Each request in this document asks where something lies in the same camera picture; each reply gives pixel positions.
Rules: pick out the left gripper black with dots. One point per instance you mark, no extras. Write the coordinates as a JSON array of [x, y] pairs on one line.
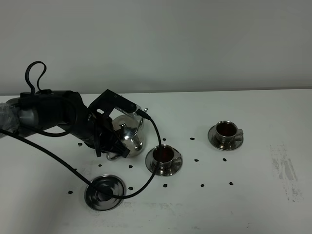
[[105, 137]]

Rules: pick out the stainless steel teapot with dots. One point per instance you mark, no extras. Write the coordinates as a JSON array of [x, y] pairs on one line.
[[130, 131]]

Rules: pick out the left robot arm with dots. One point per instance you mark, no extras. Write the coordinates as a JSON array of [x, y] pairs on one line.
[[58, 113]]

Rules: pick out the steel teapot coaster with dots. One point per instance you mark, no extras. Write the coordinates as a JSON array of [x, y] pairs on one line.
[[102, 200]]

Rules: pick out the near steel teacup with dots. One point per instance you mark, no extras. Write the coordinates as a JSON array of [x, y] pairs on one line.
[[166, 156]]

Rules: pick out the steel teacup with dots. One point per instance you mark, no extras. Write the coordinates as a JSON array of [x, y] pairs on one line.
[[227, 131], [166, 156]]

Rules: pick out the near steel saucer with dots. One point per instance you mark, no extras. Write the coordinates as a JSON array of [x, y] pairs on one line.
[[161, 172]]

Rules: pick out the steel saucer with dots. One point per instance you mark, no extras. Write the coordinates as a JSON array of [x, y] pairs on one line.
[[224, 146], [161, 172]]

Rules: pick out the far steel teacup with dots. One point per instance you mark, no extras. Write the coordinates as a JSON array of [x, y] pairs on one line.
[[227, 131]]

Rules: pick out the far steel saucer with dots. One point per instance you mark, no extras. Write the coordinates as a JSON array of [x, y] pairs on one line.
[[224, 146]]

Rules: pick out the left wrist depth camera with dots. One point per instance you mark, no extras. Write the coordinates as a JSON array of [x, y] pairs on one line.
[[129, 110]]

